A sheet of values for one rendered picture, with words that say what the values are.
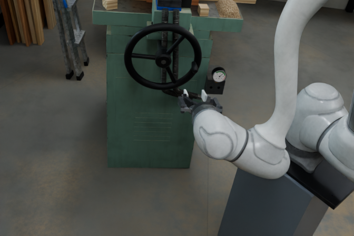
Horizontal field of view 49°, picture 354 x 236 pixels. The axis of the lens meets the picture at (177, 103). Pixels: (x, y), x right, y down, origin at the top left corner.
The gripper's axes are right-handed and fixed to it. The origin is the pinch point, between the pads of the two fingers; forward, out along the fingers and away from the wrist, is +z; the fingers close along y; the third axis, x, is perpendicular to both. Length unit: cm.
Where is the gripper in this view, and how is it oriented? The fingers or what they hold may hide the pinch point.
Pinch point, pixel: (194, 96)
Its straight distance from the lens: 137.4
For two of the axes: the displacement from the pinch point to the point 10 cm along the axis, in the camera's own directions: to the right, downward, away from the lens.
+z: -1.1, -3.3, 9.4
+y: -9.9, -0.2, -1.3
